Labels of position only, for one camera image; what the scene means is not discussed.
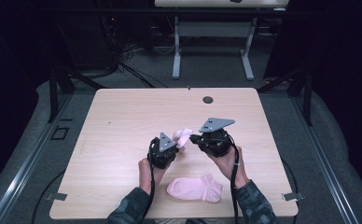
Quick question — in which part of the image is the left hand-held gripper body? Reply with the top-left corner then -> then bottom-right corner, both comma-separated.
146,132 -> 180,170

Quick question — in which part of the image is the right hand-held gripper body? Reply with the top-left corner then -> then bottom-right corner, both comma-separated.
197,117 -> 236,158

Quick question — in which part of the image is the pink sock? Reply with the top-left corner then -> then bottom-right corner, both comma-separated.
166,173 -> 224,203
172,127 -> 194,152

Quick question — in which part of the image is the person's right hand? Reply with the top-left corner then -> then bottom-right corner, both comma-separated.
206,145 -> 251,189

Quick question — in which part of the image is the person's left hand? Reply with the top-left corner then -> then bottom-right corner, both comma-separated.
138,157 -> 172,196

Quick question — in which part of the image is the black metal stand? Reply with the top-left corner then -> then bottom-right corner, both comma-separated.
47,63 -> 107,124
257,62 -> 314,127

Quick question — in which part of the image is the white-legged desk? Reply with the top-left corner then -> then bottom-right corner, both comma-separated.
154,0 -> 291,81

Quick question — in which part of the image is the left hand-held gripper cable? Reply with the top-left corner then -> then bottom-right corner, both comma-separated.
141,138 -> 159,224

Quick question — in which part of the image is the hand-held gripper cable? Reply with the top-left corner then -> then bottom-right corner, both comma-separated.
227,133 -> 242,224
141,138 -> 159,224

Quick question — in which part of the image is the right hand-held gripper cable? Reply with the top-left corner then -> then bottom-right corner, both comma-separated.
227,133 -> 242,224

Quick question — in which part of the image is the bundle of black floor cables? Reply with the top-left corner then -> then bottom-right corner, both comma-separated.
107,15 -> 169,90

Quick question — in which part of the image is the black cable under table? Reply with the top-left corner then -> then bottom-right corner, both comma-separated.
281,158 -> 300,224
30,169 -> 67,224

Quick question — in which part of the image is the grey metal table bracket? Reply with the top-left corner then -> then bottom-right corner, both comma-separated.
44,192 -> 68,202
281,191 -> 306,202

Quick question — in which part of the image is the aluminium floor rail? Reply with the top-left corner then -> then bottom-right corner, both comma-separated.
289,92 -> 361,224
0,92 -> 75,224

